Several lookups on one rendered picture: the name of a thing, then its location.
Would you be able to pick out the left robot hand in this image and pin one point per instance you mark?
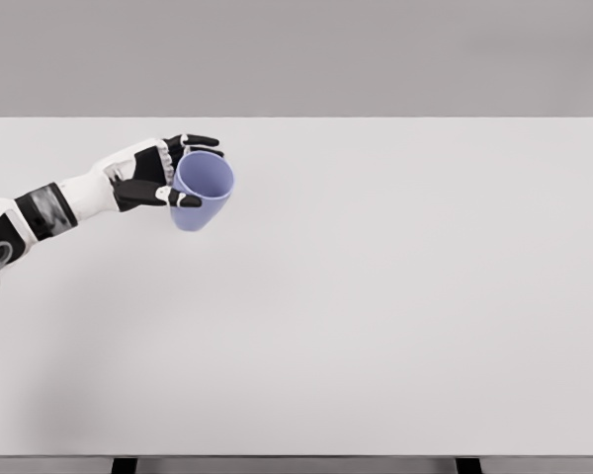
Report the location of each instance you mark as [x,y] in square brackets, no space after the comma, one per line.
[145,168]

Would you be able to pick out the lavender blue plastic cup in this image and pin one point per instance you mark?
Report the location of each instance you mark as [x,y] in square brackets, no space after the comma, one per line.
[202,185]

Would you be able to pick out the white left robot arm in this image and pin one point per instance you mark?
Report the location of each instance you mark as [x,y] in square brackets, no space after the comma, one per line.
[44,210]

